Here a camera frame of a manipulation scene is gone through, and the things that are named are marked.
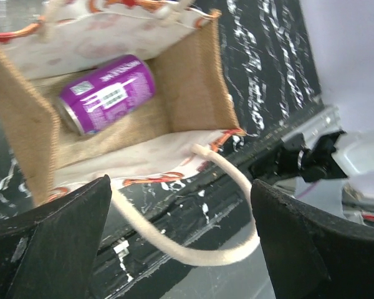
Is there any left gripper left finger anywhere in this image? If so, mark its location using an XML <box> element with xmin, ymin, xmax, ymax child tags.
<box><xmin>0</xmin><ymin>176</ymin><xmax>112</xmax><ymax>298</ymax></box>

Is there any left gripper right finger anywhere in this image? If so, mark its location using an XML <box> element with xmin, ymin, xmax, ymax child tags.
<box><xmin>251</xmin><ymin>179</ymin><xmax>374</xmax><ymax>298</ymax></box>

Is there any purple Fanta can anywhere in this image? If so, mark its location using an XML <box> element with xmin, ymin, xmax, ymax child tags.
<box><xmin>54</xmin><ymin>54</ymin><xmax>156</xmax><ymax>136</ymax></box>

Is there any burlap canvas tote bag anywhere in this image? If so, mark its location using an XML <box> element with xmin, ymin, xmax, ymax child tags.
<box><xmin>0</xmin><ymin>1</ymin><xmax>260</xmax><ymax>266</ymax></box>

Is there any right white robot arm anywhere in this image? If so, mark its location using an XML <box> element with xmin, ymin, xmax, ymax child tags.
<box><xmin>250</xmin><ymin>130</ymin><xmax>374</xmax><ymax>184</ymax></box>

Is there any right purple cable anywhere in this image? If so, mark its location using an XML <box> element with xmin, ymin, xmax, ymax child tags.
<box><xmin>295</xmin><ymin>180</ymin><xmax>319</xmax><ymax>199</ymax></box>

